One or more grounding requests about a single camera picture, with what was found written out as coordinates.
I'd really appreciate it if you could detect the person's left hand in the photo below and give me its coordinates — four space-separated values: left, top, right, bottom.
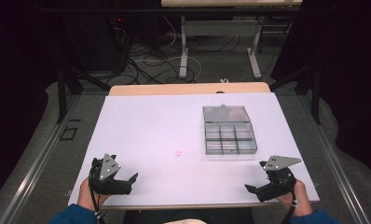
77 177 111 210

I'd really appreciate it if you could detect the aluminium floor rail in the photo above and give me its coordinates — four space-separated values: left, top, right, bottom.
298 94 371 224
0 94 82 224

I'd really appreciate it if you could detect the white table mat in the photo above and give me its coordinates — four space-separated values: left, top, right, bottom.
67 91 321 207

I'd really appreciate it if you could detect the black metal stand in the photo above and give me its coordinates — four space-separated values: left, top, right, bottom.
56 63 112 124
268 63 323 125

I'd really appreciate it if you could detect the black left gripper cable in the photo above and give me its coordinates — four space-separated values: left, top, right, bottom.
89 178 107 224

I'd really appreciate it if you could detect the dark computer tower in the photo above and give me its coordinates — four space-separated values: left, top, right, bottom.
71 13 129 73

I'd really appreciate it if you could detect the person's right hand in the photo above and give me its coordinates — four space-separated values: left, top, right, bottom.
274 179 314 217

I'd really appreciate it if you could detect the tangle of black floor cables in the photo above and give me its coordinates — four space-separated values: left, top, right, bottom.
112 18 206 86

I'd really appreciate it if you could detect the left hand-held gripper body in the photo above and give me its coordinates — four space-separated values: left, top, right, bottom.
89 153 133 197

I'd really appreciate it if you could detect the white-legged desk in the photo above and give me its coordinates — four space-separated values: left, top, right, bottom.
160 0 303 79

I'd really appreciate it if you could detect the white floor cable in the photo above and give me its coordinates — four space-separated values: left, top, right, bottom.
132 15 203 82

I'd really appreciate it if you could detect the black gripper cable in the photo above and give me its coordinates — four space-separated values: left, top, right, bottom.
89 178 107 224
281 181 298 224

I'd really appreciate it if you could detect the clear plastic compartment box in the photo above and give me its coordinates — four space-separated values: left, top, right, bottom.
202 104 258 156

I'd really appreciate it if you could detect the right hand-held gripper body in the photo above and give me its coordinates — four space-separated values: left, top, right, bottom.
254 155 302 203

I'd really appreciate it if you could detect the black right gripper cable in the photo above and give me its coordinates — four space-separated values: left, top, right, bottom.
281 181 298 224

